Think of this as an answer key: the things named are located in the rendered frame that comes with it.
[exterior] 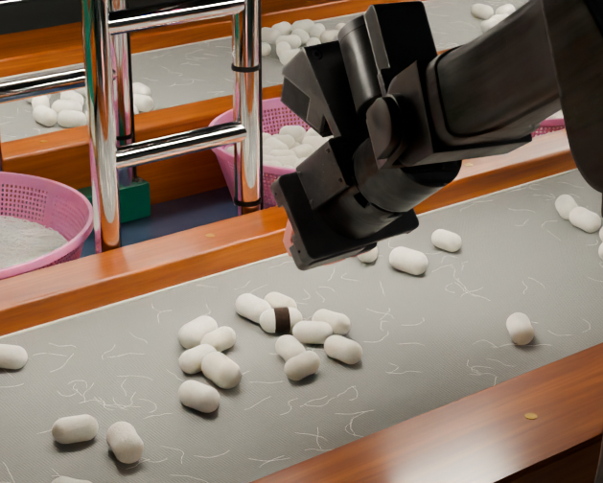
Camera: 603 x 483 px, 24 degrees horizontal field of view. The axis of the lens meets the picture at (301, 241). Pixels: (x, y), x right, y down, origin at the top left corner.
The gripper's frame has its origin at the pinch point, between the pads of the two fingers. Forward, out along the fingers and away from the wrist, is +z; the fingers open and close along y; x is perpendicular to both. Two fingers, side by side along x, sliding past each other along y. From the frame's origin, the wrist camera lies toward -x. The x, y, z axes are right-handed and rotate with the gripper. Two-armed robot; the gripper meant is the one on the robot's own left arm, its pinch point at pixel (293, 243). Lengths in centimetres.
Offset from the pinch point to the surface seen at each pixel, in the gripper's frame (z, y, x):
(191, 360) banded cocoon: 3.6, 10.2, 5.7
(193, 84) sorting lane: 56, -31, -34
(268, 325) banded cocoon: 5.5, 1.6, 4.7
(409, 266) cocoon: 7.3, -15.0, 3.5
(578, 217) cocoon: 6.3, -34.9, 4.0
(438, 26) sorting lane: 60, -76, -37
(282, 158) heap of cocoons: 32.1, -23.5, -15.5
